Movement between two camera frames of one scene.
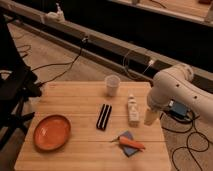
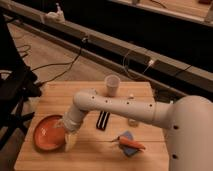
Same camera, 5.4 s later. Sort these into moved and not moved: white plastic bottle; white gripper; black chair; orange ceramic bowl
Moved: white gripper
Not moved: orange ceramic bowl; white plastic bottle; black chair
